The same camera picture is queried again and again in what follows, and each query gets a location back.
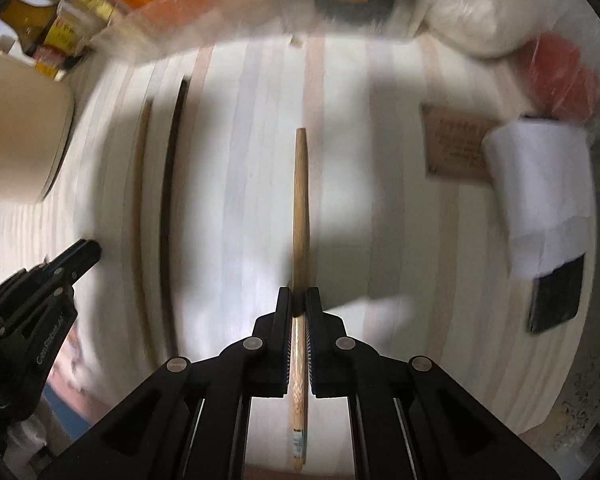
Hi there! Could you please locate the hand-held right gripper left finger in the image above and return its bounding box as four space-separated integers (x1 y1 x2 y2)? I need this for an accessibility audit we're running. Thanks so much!
42 286 294 480

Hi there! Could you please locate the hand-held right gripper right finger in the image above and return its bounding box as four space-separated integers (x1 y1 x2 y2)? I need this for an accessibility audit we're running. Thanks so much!
305 286 561 480

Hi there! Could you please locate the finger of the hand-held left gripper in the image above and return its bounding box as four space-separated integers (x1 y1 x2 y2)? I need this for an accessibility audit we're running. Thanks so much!
27 239 104 292

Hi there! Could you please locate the cream cylindrical utensil holder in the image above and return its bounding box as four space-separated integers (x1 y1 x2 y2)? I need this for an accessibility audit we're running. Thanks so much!
0 49 76 203

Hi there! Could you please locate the black chopstick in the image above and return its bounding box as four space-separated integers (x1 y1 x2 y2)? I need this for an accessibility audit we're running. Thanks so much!
159 77 190 356

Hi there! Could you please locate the cat print striped tablecloth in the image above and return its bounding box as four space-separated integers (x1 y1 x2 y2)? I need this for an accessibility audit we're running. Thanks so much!
0 35 600 476

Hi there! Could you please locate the brown glass bottle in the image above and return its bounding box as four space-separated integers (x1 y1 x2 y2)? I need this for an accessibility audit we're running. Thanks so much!
2 0 63 56

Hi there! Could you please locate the yellow label packet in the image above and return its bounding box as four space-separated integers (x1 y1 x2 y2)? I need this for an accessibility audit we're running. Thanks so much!
35 0 116 68

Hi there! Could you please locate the black rectangular sponge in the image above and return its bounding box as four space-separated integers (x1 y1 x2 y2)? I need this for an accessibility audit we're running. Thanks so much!
526 253 587 336

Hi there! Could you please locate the small brown card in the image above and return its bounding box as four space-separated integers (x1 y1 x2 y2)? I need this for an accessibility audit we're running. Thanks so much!
420 102 501 185

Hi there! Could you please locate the white folded paper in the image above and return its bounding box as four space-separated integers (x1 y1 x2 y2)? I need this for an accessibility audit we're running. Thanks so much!
481 117 597 280

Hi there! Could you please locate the red plastic bag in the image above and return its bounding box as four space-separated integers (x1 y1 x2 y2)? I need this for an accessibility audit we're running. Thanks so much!
527 32 600 123

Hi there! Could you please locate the white plastic bag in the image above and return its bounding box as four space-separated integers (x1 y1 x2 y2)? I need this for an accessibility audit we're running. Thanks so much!
422 0 546 58

